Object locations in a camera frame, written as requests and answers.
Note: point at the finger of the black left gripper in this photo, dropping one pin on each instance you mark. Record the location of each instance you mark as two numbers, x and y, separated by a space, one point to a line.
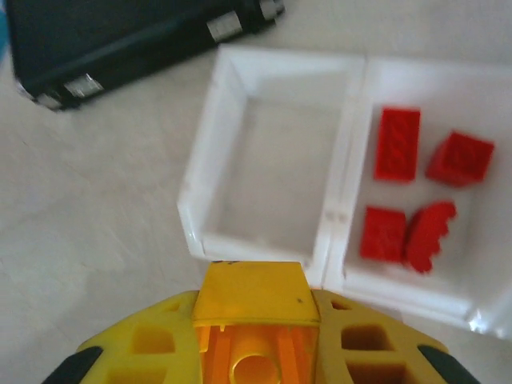
446 368
74 366

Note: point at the yellow round lego piece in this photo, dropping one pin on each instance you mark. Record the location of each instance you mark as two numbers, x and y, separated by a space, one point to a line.
256 292

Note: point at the black hard case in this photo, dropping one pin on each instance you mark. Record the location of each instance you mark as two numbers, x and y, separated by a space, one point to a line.
100 40

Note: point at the white plastic container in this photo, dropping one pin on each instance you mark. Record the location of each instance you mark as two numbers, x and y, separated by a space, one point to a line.
400 296
196 168

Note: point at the red lego brick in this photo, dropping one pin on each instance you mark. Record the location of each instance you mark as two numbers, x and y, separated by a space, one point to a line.
382 234
398 144
460 160
430 236

